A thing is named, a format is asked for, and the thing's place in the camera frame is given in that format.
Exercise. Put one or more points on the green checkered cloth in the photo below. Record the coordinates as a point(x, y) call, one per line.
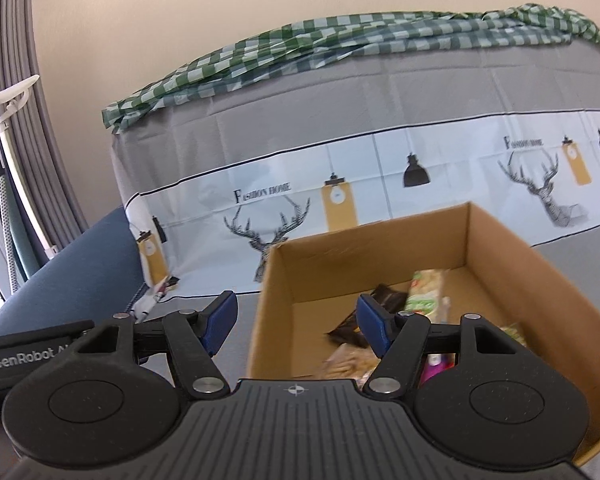
point(300, 45)

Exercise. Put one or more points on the purple snack packet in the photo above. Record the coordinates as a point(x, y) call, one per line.
point(435, 367)

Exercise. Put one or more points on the small green snack packet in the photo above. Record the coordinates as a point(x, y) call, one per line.
point(514, 334)

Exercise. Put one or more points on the grey curtain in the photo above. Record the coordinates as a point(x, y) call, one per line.
point(30, 35)

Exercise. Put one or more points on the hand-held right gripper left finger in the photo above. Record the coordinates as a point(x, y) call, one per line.
point(221, 319)

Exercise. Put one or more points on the green label cracker packet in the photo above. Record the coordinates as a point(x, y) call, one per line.
point(425, 292)

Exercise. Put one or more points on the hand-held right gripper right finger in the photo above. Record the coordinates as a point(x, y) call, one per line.
point(371, 324)

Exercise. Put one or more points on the cardboard box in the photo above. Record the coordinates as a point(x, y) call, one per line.
point(505, 260)

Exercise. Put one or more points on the deer print tablecloth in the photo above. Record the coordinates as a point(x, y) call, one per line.
point(380, 110)

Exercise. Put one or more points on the blue sofa cushion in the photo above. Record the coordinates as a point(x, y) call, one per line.
point(95, 270)

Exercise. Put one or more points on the peanut snack bag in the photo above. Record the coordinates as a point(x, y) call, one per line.
point(347, 362)

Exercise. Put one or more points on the white garment steamer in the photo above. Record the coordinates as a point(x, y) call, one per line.
point(7, 105)

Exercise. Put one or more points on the dark brown snack packet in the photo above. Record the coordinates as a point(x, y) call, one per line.
point(350, 327)

